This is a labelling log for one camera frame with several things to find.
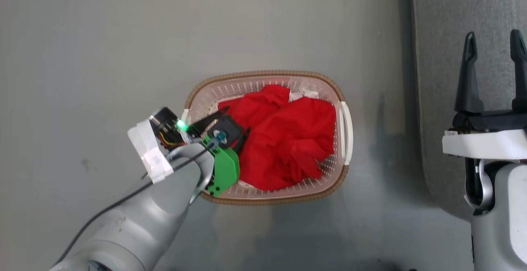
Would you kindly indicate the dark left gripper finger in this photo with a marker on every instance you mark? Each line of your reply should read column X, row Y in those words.
column 243, row 141
column 208, row 122

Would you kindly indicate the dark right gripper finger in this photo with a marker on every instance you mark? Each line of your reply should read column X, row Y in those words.
column 520, row 81
column 469, row 85

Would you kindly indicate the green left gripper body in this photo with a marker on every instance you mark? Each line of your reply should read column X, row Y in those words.
column 226, row 170

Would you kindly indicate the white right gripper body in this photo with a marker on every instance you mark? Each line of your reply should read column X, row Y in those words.
column 486, row 143

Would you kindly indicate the red garment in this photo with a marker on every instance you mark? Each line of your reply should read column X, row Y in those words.
column 284, row 139

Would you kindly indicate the white garment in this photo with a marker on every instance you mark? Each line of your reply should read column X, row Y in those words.
column 302, row 94

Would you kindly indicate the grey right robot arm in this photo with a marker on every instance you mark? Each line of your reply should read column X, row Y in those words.
column 510, row 221

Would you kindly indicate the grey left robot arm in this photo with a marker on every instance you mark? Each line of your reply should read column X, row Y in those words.
column 136, row 221

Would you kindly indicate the cream perforated laundry basket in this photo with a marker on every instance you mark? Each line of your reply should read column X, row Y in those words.
column 206, row 98

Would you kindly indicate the grey fabric sofa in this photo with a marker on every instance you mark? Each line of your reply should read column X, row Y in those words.
column 453, row 77

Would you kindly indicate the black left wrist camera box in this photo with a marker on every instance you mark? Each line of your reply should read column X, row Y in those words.
column 231, row 129

